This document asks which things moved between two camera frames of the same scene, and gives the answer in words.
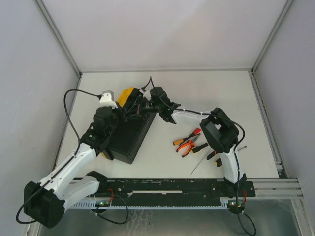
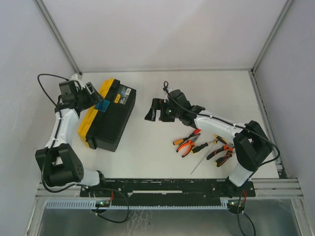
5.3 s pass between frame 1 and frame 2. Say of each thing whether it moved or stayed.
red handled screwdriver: stayed
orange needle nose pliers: stayed
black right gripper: moved
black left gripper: moved
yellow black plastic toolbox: moved
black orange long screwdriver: stayed
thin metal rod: stayed
